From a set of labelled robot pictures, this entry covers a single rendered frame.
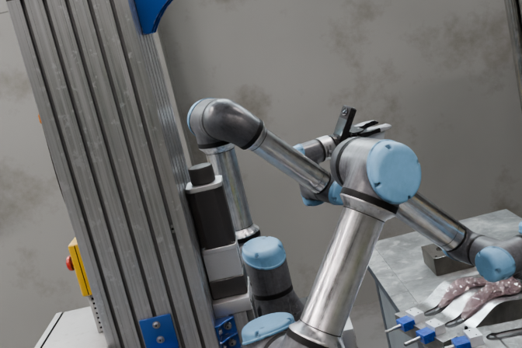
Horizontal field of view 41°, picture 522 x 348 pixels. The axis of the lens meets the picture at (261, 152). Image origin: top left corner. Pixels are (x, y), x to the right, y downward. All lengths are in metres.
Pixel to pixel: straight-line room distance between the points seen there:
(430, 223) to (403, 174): 0.28
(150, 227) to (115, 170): 0.15
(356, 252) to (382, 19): 2.90
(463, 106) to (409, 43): 0.50
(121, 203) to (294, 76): 2.63
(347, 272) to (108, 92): 0.63
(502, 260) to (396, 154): 0.38
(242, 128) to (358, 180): 0.59
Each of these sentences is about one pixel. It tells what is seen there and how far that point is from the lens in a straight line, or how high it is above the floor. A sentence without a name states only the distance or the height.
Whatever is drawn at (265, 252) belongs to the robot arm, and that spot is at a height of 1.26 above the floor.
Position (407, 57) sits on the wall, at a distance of 4.17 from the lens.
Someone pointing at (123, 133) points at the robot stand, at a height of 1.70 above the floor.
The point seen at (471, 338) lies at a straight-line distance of 2.02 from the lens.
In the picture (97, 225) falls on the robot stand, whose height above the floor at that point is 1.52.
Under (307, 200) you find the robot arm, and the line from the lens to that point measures 2.13.
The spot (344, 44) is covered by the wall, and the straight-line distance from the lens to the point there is 4.10.
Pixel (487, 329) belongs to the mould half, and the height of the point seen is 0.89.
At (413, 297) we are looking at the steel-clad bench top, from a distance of 2.57.
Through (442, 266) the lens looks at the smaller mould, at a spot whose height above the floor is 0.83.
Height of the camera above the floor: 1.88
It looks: 11 degrees down
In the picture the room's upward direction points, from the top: 13 degrees counter-clockwise
